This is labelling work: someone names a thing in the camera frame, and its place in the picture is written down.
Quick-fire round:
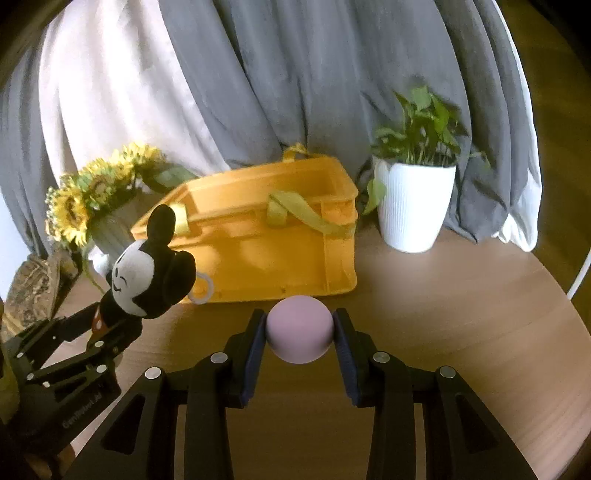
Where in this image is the black mouse plush toy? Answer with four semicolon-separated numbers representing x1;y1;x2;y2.
90;204;197;337

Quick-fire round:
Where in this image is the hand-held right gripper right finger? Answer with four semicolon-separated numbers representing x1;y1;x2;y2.
331;308;541;480

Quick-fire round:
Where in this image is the white plastic ring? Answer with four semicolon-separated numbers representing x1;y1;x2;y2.
187;275;216;306

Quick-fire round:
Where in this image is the pale beige curtain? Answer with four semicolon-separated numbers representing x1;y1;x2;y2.
37;0;232;188

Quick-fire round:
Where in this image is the grey ribbed vase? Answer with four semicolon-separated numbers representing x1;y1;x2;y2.
85;202;140;265

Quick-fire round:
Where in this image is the green leafy plant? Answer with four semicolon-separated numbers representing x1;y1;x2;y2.
360;85;491;216

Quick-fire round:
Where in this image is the yellow plastic crate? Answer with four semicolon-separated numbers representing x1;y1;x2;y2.
130;156;360;305

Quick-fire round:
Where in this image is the grey curtain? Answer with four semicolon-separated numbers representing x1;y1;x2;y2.
0;0;544;260

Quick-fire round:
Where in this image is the white ribbed plant pot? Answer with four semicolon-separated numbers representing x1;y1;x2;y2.
373;156;458;253

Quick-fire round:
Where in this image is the white cable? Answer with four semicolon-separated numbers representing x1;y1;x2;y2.
568;248;591;302

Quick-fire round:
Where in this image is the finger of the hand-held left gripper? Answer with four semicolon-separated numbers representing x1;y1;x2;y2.
28;318;144;388
11;302;101;365

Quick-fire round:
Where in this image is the sunflower bouquet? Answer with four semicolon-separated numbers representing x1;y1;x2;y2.
45;143;200;248

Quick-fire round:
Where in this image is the yellow fabric strap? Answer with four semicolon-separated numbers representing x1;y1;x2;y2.
281;143;320;163
172;191;357;239

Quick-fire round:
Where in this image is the pink soft ball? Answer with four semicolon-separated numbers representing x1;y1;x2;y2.
265;296;336;366

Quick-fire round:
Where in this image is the person's left hand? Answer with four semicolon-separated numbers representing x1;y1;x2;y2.
24;442;77;480

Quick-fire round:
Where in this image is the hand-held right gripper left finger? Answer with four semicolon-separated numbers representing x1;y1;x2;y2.
74;308;269;480

